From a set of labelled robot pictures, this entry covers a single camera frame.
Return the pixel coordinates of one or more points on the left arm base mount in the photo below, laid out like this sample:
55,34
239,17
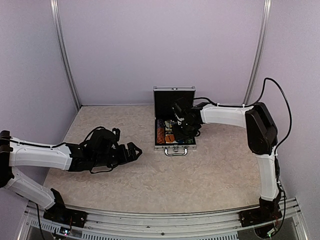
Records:
66,216

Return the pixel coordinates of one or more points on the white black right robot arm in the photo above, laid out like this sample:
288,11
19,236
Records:
262,140

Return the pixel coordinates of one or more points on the aluminium frame post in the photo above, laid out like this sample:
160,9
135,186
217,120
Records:
54,5
259,50

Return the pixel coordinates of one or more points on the left aluminium frame post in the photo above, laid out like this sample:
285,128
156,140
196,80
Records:
54,5

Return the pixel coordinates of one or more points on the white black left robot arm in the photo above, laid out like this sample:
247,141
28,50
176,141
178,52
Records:
100,148

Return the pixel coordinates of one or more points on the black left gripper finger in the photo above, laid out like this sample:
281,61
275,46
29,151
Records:
132,157
133,150

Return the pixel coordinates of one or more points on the right aluminium frame post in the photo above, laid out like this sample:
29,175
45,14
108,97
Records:
259,50

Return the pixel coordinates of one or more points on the orange big blind button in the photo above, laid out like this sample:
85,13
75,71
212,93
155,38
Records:
169,138

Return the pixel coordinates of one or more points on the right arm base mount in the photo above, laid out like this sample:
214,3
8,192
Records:
251,217

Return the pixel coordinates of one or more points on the aluminium poker set case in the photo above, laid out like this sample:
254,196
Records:
163,100

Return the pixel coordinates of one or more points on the green poker chip stack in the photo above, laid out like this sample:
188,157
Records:
190,141

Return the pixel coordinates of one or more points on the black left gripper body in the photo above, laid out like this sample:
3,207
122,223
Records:
121,158

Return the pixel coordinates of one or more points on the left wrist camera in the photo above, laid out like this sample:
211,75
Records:
117,133

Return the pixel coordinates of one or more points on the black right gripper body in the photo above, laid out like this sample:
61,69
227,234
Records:
185,131

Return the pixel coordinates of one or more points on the front aluminium rail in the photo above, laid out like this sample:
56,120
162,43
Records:
211,225

